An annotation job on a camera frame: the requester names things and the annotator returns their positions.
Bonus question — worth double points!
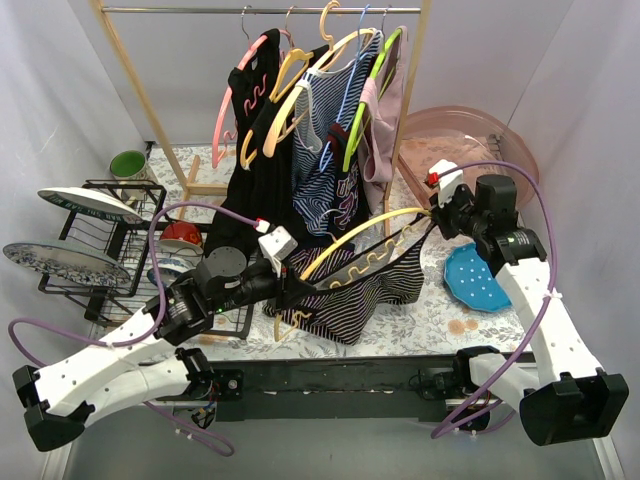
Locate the yellow wavy plastic hanger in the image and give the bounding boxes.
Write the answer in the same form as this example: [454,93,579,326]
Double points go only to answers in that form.
[272,205,436,344]

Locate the black white striped tank top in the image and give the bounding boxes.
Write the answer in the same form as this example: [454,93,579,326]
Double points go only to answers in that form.
[262,219,436,347]

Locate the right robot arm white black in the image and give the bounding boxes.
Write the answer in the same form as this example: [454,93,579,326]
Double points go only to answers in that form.
[429,171,629,446]

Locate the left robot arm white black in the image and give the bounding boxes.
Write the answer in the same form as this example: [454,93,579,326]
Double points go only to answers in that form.
[12,252,316,452]

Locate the green plastic hanger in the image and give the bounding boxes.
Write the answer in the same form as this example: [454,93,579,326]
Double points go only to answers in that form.
[341,26,408,173]

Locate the peach plastic hanger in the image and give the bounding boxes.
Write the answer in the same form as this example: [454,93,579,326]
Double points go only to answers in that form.
[262,1,376,158]

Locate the pink wavy plastic hanger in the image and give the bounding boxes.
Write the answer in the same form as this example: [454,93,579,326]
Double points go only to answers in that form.
[211,5,283,168]

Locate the blue white striped tank top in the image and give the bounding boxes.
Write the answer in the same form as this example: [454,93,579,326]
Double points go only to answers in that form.
[291,29,384,236]

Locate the blue dotted plate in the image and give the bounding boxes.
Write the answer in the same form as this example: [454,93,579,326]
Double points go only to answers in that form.
[443,243,511,313]

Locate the pink translucent plastic basin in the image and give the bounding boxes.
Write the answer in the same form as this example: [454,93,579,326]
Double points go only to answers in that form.
[397,106,539,208]

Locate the red bowl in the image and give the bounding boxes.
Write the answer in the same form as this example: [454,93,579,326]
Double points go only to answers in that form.
[158,221,203,254]

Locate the blue white porcelain bowl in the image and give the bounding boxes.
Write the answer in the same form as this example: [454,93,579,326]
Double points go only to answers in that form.
[146,257,194,288]

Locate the navy jersey with letters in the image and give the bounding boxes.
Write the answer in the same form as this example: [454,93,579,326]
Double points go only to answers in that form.
[327,123,370,238]

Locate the black garment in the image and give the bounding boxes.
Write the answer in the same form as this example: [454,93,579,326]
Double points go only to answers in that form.
[204,29,382,256]

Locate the floral tablecloth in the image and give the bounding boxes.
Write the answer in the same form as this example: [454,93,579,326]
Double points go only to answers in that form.
[97,142,544,362]

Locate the wooden clothes rack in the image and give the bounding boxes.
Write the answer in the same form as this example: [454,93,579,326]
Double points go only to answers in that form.
[88,0,434,240]

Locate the pink mauve garment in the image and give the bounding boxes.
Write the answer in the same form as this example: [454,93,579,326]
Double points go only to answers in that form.
[357,40,408,184]

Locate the green mug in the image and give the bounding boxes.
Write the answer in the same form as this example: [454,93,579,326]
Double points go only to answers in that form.
[109,150,155,183]

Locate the white plate with lettering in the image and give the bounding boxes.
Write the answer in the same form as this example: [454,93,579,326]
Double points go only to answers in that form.
[37,187,143,224]

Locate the blue floral patterned plate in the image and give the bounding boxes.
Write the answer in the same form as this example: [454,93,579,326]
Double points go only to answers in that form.
[2,240,131,288]

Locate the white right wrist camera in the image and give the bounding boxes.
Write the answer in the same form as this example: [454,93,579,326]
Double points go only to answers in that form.
[426,159,463,207]

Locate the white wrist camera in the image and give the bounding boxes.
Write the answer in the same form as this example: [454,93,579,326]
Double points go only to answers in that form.
[426,159,463,207]
[258,226,298,277]

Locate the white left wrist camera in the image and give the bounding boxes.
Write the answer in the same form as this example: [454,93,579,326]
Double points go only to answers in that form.
[258,226,298,277]

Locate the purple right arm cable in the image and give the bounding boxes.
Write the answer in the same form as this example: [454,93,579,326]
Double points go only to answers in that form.
[430,160,559,440]

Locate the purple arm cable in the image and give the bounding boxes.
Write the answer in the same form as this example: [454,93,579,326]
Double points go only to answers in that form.
[430,160,559,440]
[7,203,271,457]

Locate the black wire dish rack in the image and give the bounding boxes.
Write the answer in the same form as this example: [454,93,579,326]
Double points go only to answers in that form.
[37,179,265,341]

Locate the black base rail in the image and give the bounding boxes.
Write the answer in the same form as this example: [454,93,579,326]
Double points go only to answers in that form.
[212,355,466,422]

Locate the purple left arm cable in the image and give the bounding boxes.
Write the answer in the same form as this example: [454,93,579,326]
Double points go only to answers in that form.
[7,203,271,457]

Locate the blue wire hanger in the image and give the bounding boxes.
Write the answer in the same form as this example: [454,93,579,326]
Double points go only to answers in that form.
[319,3,371,172]

